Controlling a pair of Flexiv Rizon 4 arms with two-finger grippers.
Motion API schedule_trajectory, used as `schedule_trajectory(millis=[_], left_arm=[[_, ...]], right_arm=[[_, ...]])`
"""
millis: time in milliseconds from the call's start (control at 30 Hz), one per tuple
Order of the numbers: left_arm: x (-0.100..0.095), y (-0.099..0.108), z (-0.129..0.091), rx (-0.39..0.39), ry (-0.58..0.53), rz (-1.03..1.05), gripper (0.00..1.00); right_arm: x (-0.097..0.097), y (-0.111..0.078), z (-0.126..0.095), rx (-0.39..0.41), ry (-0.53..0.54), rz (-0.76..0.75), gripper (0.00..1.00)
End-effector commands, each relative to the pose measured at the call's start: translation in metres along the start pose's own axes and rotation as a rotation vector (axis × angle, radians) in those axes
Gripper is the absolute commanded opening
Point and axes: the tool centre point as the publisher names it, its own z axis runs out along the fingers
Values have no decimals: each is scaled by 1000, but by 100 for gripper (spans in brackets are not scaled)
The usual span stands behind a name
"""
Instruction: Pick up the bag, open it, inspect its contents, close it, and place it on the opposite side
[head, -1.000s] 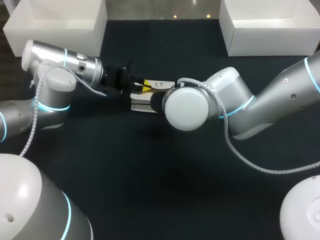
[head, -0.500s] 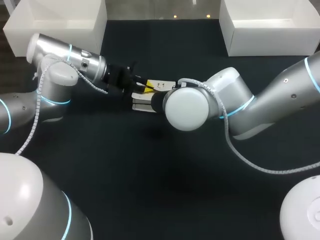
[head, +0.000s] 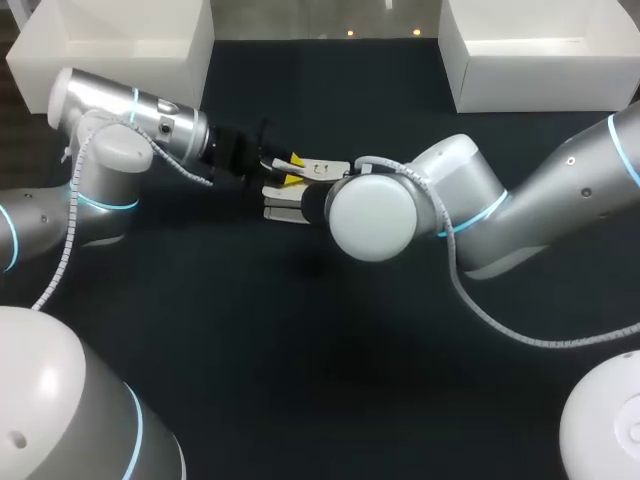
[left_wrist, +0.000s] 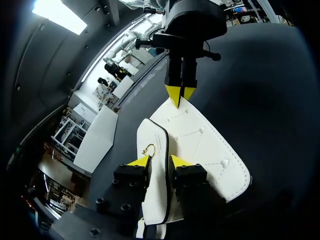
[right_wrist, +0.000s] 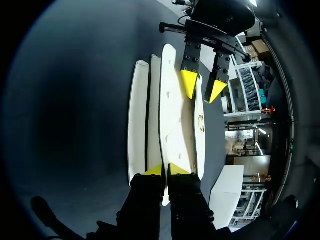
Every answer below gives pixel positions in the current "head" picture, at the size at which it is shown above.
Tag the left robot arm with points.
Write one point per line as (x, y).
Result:
(85, 165)

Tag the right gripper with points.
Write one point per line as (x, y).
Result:
(315, 205)

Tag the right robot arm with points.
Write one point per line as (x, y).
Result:
(525, 200)

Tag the large white open box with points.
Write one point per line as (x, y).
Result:
(540, 60)
(115, 55)

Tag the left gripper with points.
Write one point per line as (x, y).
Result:
(232, 155)

